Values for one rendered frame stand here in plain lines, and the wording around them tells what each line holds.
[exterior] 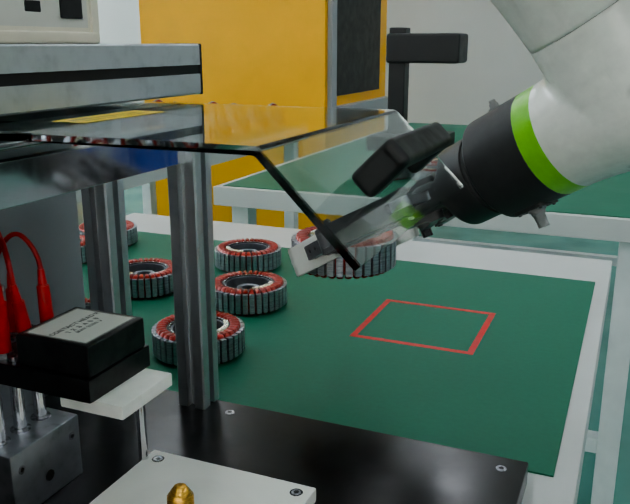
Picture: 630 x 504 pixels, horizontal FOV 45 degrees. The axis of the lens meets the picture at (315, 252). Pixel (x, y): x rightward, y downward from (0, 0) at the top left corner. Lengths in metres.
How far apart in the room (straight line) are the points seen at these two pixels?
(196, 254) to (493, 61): 4.94
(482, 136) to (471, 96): 4.97
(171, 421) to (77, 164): 0.28
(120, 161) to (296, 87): 3.40
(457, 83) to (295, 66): 1.91
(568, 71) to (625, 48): 0.04
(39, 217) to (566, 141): 0.49
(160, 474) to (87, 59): 0.33
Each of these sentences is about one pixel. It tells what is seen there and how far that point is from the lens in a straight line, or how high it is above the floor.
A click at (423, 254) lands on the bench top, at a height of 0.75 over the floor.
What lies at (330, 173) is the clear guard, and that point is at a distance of 0.43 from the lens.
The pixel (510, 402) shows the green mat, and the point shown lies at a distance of 0.84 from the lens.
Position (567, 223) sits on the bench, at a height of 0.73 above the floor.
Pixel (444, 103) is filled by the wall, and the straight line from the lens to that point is 5.65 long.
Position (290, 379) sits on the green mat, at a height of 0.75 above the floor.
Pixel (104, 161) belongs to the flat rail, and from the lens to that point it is 0.60.
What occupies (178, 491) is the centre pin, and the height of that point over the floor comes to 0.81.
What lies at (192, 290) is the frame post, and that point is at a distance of 0.72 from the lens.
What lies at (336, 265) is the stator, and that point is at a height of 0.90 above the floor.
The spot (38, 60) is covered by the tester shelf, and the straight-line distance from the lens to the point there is 0.56.
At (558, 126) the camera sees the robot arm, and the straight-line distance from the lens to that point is 0.60.
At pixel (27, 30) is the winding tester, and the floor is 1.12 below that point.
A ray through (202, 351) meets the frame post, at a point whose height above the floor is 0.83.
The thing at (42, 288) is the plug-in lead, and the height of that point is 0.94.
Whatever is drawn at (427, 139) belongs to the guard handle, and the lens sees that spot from 0.48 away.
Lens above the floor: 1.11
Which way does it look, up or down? 15 degrees down
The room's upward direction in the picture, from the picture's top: straight up
